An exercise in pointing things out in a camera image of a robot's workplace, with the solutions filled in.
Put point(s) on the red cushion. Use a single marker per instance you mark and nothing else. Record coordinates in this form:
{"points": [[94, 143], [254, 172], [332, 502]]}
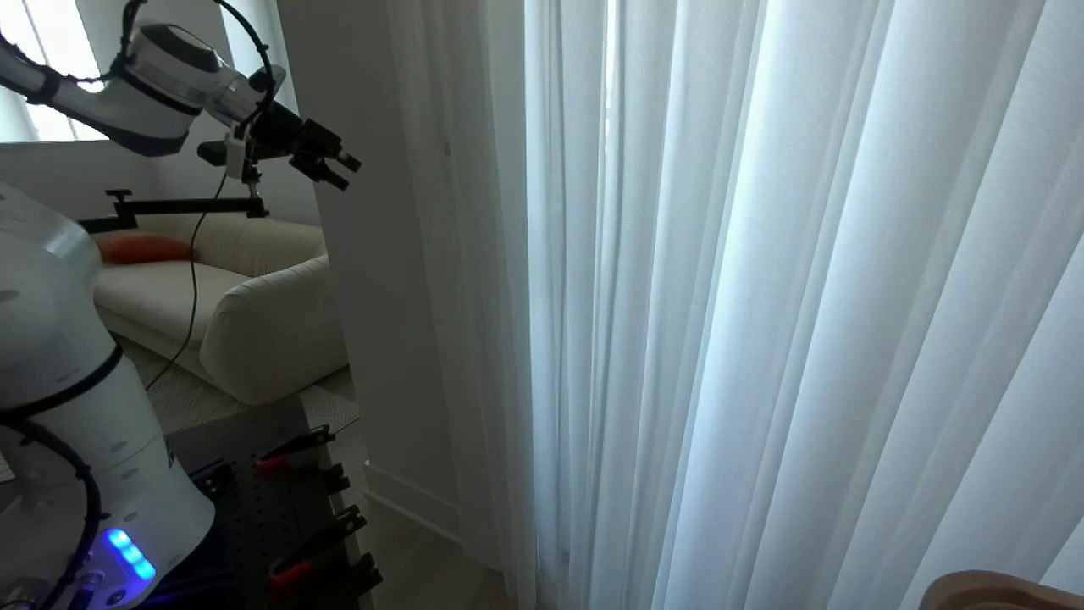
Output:
{"points": [[147, 248]]}

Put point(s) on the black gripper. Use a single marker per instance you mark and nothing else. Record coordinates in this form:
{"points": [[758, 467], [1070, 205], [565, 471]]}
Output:
{"points": [[277, 132]]}

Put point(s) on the black camera mounting bar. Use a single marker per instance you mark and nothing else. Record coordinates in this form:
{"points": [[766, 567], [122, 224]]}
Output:
{"points": [[180, 207]]}

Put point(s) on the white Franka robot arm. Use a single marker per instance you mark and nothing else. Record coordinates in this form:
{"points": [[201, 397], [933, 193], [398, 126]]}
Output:
{"points": [[54, 327]]}

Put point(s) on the wooden chair back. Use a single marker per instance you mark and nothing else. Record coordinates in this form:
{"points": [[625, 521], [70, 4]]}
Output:
{"points": [[1000, 589]]}

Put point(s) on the cream sofa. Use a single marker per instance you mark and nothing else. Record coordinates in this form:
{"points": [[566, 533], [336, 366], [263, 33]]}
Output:
{"points": [[258, 323]]}

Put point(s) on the red black spring clamp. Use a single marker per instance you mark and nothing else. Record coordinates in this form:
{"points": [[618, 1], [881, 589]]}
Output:
{"points": [[288, 453], [315, 547]]}

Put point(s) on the bright window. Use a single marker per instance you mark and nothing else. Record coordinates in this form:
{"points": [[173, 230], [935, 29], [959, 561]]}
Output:
{"points": [[17, 119]]}

